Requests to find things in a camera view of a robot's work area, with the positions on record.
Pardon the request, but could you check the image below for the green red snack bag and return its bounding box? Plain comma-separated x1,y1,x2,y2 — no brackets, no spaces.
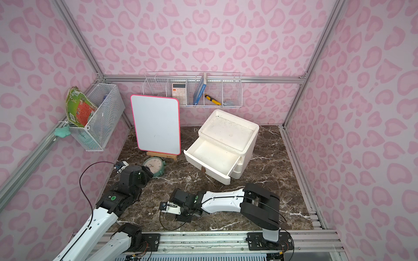
65,87,98,127

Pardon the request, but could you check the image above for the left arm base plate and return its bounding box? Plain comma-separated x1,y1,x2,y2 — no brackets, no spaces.
127,233,161,253

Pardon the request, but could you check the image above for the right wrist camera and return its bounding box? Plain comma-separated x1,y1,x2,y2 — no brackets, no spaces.
159,201,181,215

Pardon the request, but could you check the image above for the white wire wall basket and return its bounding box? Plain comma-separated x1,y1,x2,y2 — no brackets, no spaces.
142,71,243,108

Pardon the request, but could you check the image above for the white calculator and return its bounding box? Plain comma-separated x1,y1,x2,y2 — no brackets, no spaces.
172,83,187,105

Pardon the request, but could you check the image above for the green wall hook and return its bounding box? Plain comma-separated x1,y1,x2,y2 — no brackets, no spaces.
54,126,71,139

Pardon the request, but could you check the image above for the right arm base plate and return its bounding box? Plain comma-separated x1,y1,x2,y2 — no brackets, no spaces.
246,231,294,251

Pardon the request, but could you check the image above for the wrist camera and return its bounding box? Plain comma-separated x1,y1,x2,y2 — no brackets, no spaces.
159,201,181,215
114,161,129,174

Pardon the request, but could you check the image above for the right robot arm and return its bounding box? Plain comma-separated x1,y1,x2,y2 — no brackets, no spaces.
160,183,280,243

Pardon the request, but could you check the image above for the yellow utility knife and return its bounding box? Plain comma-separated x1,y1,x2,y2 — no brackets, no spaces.
205,95,222,105

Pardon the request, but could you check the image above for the blue book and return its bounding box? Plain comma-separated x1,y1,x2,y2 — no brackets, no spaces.
193,72,207,105

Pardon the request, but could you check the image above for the wooden whiteboard stand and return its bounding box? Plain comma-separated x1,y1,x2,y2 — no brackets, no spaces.
147,151,178,161

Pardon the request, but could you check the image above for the white three-drawer cabinet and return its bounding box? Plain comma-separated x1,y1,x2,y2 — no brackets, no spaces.
199,109,260,179

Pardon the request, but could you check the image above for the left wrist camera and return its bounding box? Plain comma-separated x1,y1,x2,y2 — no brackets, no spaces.
114,161,129,174

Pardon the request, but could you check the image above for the white drawer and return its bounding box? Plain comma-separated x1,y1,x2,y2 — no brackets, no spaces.
184,138,241,185

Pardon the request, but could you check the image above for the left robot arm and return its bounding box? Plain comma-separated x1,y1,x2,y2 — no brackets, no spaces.
55,166,153,261

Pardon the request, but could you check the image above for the green alarm clock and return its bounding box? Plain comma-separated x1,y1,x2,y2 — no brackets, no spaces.
143,157,166,178

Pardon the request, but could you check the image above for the white mesh side basket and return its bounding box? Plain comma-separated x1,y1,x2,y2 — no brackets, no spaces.
69,83,125,152

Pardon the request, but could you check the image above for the pink-framed whiteboard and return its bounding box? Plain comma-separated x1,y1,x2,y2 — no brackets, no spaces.
131,95,181,156

